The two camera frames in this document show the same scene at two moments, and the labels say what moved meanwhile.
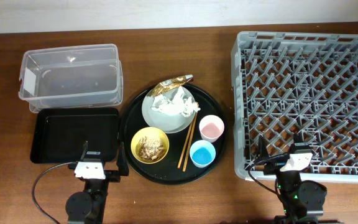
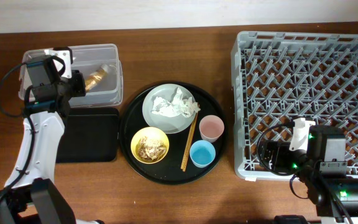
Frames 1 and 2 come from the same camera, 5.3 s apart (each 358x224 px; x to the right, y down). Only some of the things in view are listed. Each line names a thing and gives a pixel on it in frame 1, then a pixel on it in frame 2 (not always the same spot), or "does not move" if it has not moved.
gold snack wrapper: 166,85 → 96,76
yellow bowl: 150,145 does not move
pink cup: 211,127 does not move
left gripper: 114,176 → 77,77
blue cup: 202,153 does not move
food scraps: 150,148 does not move
